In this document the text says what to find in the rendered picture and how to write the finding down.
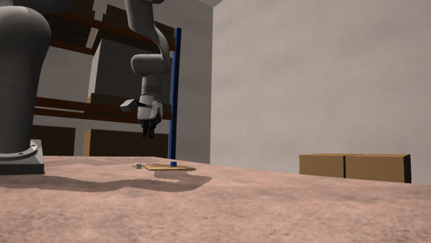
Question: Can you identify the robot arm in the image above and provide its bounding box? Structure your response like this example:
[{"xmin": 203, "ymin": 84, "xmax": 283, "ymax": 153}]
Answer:
[{"xmin": 0, "ymin": 0, "xmax": 170, "ymax": 161}]

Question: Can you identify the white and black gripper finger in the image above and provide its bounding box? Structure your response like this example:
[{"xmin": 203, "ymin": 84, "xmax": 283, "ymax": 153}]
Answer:
[
  {"xmin": 138, "ymin": 119, "xmax": 149, "ymax": 138},
  {"xmin": 147, "ymin": 108, "xmax": 161, "ymax": 139}
]

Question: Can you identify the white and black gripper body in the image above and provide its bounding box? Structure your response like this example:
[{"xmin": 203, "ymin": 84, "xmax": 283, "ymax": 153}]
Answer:
[{"xmin": 138, "ymin": 92, "xmax": 163, "ymax": 120}]

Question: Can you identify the tan flat mat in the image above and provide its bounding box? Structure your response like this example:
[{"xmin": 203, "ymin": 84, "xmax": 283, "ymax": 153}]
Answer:
[{"xmin": 143, "ymin": 165, "xmax": 194, "ymax": 171}]

